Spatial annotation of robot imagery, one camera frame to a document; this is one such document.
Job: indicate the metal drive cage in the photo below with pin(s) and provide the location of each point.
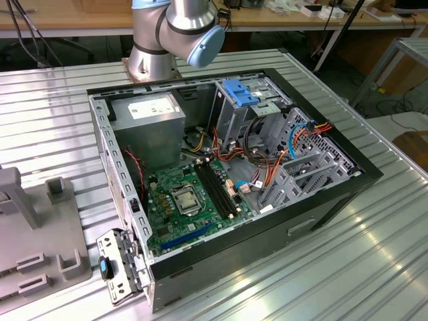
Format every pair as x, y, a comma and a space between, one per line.
230, 123

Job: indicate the metal disk bay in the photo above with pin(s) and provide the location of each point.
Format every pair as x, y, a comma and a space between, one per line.
337, 168

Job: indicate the black slanted pole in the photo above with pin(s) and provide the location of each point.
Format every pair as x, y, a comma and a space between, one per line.
345, 26

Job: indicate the small black clip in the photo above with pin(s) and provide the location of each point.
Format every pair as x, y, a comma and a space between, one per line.
134, 205

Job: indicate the metal expansion bracket latch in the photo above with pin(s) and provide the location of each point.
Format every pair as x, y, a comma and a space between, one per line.
115, 291

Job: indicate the black PC case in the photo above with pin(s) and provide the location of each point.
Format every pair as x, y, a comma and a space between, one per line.
250, 247

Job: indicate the silver CPU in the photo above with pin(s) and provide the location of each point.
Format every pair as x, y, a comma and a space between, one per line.
186, 201

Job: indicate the black RAM slot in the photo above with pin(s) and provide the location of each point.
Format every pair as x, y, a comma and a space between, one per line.
219, 190
223, 190
214, 190
210, 190

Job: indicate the CPU socket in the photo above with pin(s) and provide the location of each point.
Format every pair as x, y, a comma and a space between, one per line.
174, 202

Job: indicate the blue plastic drive latch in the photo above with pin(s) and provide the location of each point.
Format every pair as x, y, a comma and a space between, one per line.
239, 93

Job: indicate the grey parts rack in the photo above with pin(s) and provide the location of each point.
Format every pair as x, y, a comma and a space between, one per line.
40, 234

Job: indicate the green motherboard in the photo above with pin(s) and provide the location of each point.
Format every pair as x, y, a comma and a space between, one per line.
204, 222

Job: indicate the long wooden desk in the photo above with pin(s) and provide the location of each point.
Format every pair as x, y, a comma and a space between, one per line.
83, 18

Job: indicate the large brown cardboard box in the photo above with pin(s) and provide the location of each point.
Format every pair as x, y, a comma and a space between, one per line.
408, 77

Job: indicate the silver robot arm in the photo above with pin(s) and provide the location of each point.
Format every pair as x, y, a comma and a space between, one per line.
150, 63

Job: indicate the grey power supply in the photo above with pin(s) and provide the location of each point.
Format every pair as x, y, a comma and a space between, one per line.
150, 140

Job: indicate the blue expansion slot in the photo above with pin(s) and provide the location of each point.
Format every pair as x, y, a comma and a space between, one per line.
184, 239

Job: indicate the black tab with blue stripe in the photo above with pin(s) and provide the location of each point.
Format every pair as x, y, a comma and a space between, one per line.
104, 267

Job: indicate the black flat device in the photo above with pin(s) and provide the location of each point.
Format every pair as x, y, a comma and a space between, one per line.
411, 8

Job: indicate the grey metal frame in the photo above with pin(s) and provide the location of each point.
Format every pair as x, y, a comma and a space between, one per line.
398, 43

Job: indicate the white small box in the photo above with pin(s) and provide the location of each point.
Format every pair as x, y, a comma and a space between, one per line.
321, 13

